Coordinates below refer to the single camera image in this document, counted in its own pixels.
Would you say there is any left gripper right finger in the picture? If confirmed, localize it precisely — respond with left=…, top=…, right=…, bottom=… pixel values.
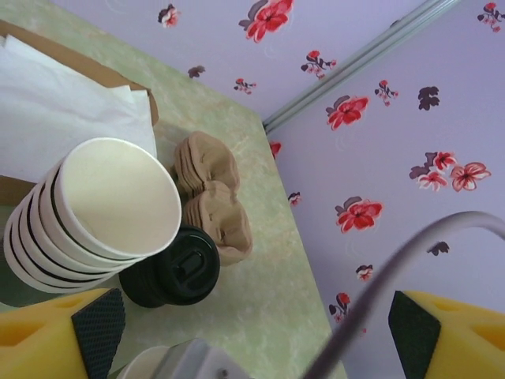
left=388, top=290, right=505, bottom=379

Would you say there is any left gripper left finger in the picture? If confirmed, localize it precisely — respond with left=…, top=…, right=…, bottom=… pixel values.
left=0, top=287, right=127, bottom=379

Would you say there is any black plastic cup lid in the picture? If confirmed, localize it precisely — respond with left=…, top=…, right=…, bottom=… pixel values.
left=151, top=223, right=222, bottom=306
left=118, top=268, right=170, bottom=310
left=133, top=252, right=198, bottom=308

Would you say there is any white paper napkin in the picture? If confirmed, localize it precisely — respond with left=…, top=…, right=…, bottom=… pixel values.
left=118, top=81, right=158, bottom=159
left=0, top=33, right=157, bottom=181

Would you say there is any brown cardboard napkin tray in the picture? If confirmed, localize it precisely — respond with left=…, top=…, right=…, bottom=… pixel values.
left=0, top=18, right=159, bottom=206

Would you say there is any brown pulp cup carrier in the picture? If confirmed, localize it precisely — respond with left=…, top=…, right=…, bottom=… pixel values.
left=171, top=136, right=254, bottom=268
left=175, top=132, right=253, bottom=257

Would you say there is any grey right arm cable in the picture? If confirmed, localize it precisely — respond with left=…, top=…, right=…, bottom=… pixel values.
left=305, top=210, right=505, bottom=379

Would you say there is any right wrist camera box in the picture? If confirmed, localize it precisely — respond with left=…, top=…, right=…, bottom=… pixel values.
left=155, top=338, right=256, bottom=379

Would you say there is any aluminium corner post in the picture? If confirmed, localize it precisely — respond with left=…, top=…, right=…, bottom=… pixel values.
left=262, top=0, right=463, bottom=133

